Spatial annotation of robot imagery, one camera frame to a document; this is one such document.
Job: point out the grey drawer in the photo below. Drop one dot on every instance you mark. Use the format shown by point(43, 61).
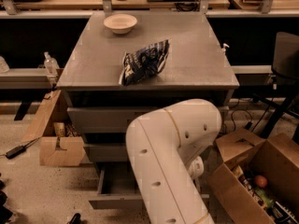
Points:
point(117, 187)
point(106, 152)
point(117, 119)

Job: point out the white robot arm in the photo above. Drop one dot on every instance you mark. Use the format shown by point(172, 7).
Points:
point(161, 146)

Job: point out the grey drawer cabinet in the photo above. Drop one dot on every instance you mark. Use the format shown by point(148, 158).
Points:
point(196, 67)

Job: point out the blue chip bag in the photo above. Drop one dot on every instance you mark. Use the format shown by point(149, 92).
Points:
point(144, 63)

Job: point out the white bowl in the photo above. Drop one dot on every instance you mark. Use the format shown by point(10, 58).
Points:
point(120, 24)

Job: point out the white pump dispenser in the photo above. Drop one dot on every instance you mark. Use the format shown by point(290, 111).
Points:
point(225, 47)

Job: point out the cardboard box left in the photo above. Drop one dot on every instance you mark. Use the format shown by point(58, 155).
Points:
point(59, 145)

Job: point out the clear plastic bottle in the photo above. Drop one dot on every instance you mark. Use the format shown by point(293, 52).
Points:
point(51, 64)

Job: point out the red apple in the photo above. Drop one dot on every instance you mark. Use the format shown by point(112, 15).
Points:
point(260, 181)

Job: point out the large cardboard box right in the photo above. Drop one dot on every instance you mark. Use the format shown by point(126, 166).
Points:
point(276, 158)

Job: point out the black stool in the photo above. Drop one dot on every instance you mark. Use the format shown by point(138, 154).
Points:
point(286, 66)

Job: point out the green packet in box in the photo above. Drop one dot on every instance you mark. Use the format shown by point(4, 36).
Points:
point(266, 201)

